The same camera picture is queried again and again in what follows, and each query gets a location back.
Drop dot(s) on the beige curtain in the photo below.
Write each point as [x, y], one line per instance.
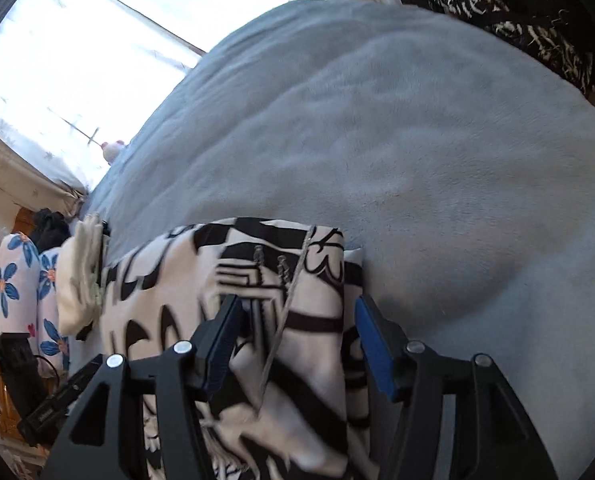
[22, 170]

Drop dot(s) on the pink white plush toy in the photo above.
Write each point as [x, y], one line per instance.
[112, 151]

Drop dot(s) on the black white printed jacket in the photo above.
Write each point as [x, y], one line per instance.
[307, 320]

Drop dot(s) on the dark cloth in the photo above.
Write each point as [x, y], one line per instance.
[15, 370]

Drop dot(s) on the black white patterned cloth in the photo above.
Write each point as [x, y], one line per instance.
[507, 25]

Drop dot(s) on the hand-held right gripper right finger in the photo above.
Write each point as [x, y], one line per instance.
[375, 350]

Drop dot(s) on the folded cream garment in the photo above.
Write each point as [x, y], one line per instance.
[77, 280]

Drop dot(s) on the white sheer curtain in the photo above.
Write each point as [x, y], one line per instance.
[77, 60]

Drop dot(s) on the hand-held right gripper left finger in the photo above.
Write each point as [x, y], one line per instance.
[222, 345]

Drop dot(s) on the small black cloth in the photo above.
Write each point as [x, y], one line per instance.
[50, 227]

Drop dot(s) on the blue bed blanket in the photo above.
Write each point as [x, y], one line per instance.
[402, 135]

